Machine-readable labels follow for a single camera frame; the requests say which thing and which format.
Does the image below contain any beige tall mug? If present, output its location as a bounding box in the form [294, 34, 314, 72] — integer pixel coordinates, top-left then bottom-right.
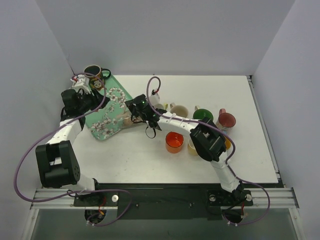
[117, 113, 141, 129]

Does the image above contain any light green faceted mug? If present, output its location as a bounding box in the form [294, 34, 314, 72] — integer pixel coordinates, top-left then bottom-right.
[154, 103, 168, 110]

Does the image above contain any black mug orange pattern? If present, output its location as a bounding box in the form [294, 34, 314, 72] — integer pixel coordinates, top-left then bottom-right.
[84, 65, 112, 91]

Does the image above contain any cream floral mug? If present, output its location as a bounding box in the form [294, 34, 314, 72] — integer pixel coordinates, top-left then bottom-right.
[169, 102, 189, 118]

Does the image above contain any orange mug black handle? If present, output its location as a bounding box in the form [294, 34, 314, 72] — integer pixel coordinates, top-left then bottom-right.
[165, 131, 184, 154]

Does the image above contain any white mug green inside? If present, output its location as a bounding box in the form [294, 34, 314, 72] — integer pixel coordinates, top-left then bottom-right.
[192, 105, 214, 121]

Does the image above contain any yellow mug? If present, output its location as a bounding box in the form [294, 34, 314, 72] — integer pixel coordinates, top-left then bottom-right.
[187, 138, 198, 156]

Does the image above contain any pink patterned mug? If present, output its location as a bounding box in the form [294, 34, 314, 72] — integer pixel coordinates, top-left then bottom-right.
[215, 108, 237, 133]

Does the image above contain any blue butterfly mug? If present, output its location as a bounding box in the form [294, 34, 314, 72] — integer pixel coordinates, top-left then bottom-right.
[224, 136, 232, 150]

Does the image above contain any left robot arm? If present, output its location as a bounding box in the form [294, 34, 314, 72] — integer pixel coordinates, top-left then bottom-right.
[35, 88, 110, 206]

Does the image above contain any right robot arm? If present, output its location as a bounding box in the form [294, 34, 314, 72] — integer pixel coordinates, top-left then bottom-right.
[125, 94, 247, 205]

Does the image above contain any green floral serving tray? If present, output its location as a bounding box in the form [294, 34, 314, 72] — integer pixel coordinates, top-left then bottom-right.
[85, 76, 133, 141]

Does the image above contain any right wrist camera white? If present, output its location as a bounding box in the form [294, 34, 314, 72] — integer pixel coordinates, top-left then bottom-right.
[149, 93, 160, 106]

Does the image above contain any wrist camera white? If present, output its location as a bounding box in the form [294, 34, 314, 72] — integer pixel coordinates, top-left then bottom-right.
[149, 93, 160, 106]
[70, 74, 91, 94]

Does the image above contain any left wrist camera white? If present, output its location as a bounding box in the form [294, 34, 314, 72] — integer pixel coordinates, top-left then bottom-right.
[70, 74, 91, 94]

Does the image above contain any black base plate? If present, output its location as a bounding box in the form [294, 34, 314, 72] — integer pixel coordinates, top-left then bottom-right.
[73, 183, 253, 223]

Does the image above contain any aluminium frame rail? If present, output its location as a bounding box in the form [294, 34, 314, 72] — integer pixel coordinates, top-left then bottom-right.
[31, 188, 299, 209]

